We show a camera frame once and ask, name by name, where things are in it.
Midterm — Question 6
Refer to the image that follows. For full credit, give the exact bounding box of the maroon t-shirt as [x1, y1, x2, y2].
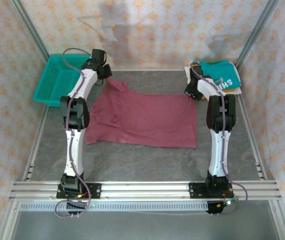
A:
[84, 77, 199, 149]

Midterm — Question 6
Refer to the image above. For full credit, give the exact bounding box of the white folded t-shirt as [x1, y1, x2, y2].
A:
[184, 65, 243, 95]

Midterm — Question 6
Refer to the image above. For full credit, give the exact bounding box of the orange folded t-shirt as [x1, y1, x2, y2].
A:
[191, 64, 233, 100]

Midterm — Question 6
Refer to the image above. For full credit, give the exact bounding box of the teal printed folded t-shirt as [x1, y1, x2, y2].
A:
[198, 60, 242, 92]

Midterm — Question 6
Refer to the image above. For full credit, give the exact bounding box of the teal plastic basket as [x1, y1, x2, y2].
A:
[33, 53, 92, 109]

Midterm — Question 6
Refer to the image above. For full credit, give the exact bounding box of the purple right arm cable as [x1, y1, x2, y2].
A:
[191, 66, 248, 216]

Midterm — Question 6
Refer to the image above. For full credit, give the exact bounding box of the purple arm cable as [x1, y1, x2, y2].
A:
[54, 47, 94, 218]
[191, 66, 248, 216]

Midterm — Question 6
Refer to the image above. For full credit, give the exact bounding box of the aluminium table edge rail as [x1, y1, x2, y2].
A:
[107, 66, 237, 72]

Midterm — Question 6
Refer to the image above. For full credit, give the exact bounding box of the aluminium table side rail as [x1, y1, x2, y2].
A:
[22, 104, 50, 181]
[236, 93, 268, 181]

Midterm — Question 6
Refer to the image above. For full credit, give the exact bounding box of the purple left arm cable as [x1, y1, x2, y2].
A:
[54, 47, 94, 218]

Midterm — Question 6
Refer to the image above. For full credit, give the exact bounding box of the aluminium frame post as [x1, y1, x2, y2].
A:
[9, 0, 50, 62]
[235, 0, 280, 68]

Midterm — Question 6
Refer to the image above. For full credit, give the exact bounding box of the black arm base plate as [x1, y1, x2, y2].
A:
[56, 183, 102, 200]
[188, 182, 233, 200]

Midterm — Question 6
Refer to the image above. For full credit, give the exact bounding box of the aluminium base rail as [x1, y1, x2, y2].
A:
[8, 180, 282, 202]

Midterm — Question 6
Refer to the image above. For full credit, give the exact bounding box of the black electronics mount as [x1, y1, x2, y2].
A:
[206, 199, 233, 216]
[66, 201, 88, 216]

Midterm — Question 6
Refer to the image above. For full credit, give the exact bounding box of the white slotted cable duct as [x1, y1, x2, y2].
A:
[19, 201, 210, 213]

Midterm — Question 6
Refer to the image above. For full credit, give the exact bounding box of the aluminium frame leg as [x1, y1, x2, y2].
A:
[269, 199, 285, 240]
[0, 199, 21, 240]

